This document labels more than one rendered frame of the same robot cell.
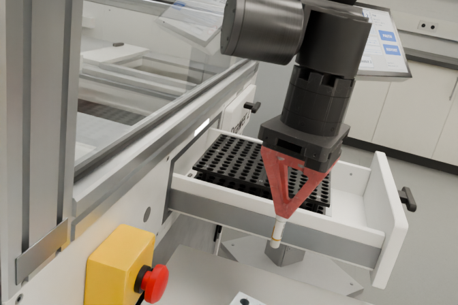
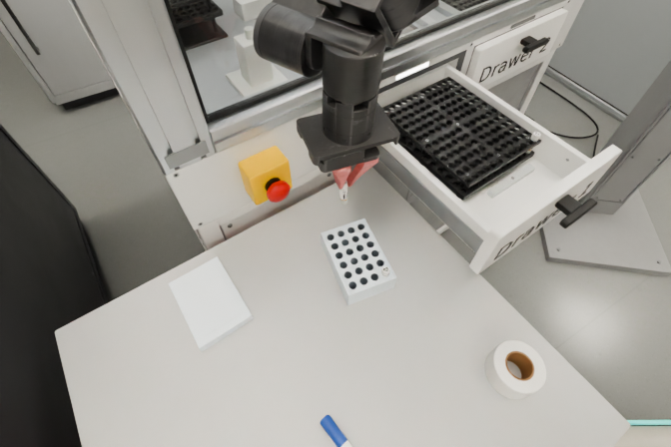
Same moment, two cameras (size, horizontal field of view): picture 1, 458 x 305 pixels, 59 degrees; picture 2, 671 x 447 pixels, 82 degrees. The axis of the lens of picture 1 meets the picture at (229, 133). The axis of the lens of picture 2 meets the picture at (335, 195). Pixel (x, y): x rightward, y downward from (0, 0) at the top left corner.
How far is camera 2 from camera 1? 37 cm
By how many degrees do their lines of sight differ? 47
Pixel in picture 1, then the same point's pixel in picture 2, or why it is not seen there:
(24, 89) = (137, 77)
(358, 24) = (342, 60)
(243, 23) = (259, 44)
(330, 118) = (338, 132)
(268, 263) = not seen: hidden behind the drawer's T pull
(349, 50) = (340, 81)
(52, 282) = (205, 171)
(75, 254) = (224, 159)
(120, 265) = (249, 174)
